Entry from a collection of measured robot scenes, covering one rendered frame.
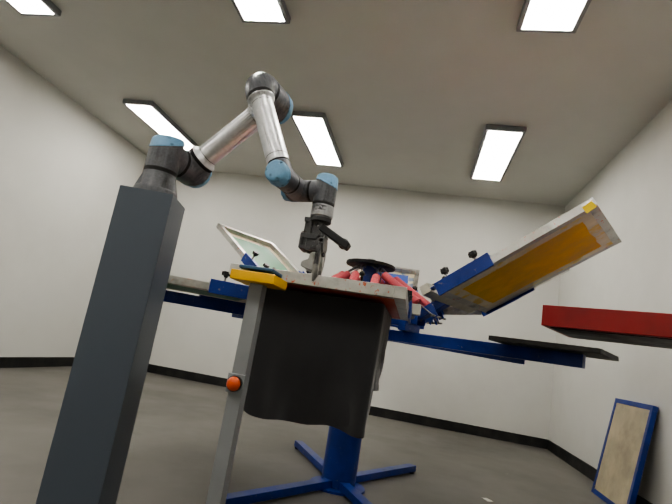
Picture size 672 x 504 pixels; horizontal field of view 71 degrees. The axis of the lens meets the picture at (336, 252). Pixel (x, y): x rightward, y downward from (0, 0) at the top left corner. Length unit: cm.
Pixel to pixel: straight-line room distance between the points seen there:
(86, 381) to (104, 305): 24
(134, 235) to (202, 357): 520
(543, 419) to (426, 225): 276
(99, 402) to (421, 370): 491
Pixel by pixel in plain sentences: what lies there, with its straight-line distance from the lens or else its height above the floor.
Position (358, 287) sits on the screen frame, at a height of 98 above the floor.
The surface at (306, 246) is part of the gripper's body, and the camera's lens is 151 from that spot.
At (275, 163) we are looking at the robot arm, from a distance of 149.
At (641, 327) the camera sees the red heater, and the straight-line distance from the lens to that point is 213.
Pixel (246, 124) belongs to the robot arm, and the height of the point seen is 153.
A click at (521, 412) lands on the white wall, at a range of 633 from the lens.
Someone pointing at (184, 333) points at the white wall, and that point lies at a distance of 693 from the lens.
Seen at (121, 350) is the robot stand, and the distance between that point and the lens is 166.
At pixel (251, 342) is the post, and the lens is 133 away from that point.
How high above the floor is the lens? 80
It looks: 11 degrees up
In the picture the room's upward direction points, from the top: 9 degrees clockwise
